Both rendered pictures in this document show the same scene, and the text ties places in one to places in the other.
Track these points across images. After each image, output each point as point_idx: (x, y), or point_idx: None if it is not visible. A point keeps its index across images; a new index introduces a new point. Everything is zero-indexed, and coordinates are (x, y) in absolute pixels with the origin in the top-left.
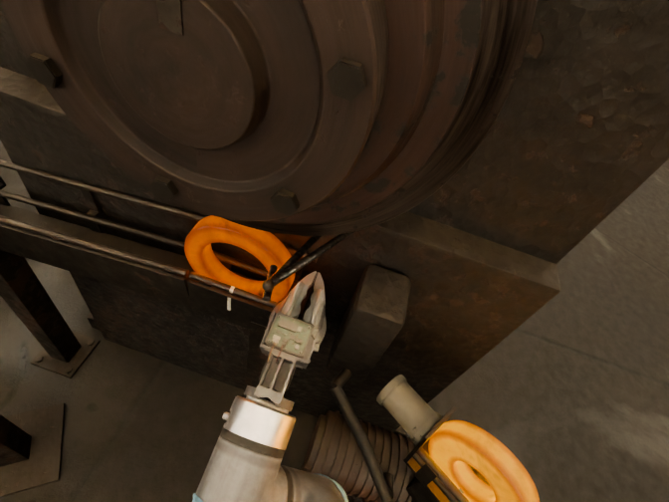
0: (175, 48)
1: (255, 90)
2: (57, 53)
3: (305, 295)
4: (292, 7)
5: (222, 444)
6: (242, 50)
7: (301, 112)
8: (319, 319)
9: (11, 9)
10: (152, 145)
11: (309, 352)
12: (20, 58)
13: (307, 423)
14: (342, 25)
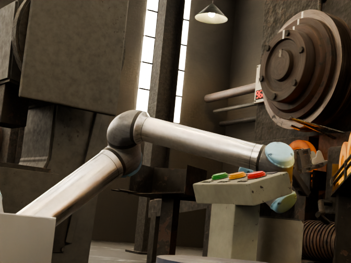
0: (280, 59)
1: (289, 59)
2: (264, 74)
3: (316, 162)
4: (296, 46)
5: None
6: (288, 54)
7: (297, 62)
8: (317, 163)
9: (260, 70)
10: (275, 88)
11: (306, 165)
12: (260, 137)
13: None
14: (300, 43)
